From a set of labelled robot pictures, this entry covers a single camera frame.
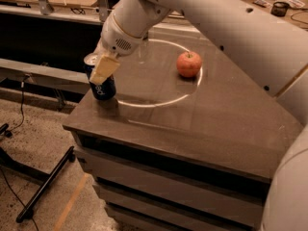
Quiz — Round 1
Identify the grey metal bracket left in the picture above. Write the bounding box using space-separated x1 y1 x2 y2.
38 0 54 15

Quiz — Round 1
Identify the grey drawer cabinet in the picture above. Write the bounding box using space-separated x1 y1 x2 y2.
64 26 302 231

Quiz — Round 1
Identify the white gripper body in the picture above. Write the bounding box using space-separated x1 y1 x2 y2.
101 13 143 56

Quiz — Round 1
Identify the grey metal bracket middle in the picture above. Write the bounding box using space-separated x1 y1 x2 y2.
97 0 109 22

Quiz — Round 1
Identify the grey metal bracket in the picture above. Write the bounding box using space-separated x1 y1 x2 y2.
97 0 109 22
38 0 54 15

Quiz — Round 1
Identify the red apple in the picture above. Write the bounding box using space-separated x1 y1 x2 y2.
176 51 202 78

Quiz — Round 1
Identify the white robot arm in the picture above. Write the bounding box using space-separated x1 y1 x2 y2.
90 0 308 231

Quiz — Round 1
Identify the blue pepsi can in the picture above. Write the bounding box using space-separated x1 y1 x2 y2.
84 53 116 100

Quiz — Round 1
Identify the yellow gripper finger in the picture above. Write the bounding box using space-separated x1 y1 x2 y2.
93 38 110 59
90 55 120 85

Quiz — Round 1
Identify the dark round cup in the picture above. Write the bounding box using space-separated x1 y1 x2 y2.
270 2 289 17

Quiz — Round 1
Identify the black metal stand leg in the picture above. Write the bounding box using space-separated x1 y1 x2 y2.
0 122 77 224

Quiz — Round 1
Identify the black floor cable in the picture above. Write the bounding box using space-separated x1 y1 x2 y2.
0 75 41 231

